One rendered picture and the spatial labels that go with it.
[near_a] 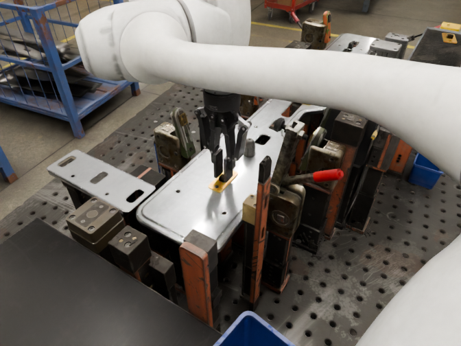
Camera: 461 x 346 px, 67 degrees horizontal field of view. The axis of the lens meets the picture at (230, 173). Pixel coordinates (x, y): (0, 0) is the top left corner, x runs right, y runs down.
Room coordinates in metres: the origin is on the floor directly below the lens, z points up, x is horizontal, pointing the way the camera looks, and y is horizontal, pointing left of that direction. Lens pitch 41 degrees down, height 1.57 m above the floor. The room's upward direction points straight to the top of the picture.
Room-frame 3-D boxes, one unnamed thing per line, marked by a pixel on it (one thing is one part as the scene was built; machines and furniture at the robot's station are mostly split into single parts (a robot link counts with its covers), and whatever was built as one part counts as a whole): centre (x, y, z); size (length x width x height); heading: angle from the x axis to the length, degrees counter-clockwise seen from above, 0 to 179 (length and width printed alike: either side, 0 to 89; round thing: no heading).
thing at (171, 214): (1.05, -0.23, 1.00); 1.38 x 0.22 x 0.02; 148
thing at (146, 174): (0.67, 0.22, 0.84); 0.11 x 0.10 x 0.28; 58
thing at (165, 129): (0.79, 0.16, 0.87); 0.12 x 0.09 x 0.35; 58
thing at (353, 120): (0.72, -0.29, 0.91); 0.07 x 0.05 x 0.42; 58
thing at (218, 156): (0.64, 0.03, 1.05); 0.03 x 0.01 x 0.07; 148
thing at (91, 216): (0.47, 0.27, 0.88); 0.08 x 0.08 x 0.36; 58
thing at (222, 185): (0.63, 0.02, 1.01); 0.08 x 0.04 x 0.01; 148
